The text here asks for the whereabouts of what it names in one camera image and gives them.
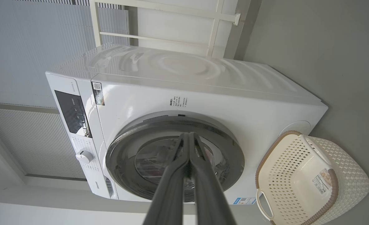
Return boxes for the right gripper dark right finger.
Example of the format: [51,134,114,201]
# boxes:
[189,132,237,225]

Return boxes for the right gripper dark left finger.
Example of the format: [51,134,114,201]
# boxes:
[142,132,190,225]

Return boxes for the washing machine glass door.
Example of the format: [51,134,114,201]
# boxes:
[106,116,245,203]

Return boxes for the white washing machine dial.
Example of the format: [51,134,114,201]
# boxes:
[76,150,94,163]

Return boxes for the white front-load washing machine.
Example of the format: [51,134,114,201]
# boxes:
[46,43,328,205]

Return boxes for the white barcode shipping label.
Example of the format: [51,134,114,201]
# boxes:
[312,169,333,195]

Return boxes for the black washing machine display panel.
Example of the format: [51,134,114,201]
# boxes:
[54,90,92,138]

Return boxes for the cream perforated laundry basket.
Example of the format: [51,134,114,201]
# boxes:
[255,131,369,225]

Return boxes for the blue energy label sticker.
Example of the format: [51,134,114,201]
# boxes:
[233,197,256,205]

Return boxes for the round white filter cover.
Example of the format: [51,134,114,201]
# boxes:
[278,120,311,138]

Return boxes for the black QR code sticker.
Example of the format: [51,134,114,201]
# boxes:
[92,82,105,106]

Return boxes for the white pleated window blind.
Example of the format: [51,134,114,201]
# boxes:
[0,108,86,180]
[0,0,129,108]

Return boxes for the white metal rack frame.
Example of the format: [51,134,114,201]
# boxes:
[89,0,241,58]

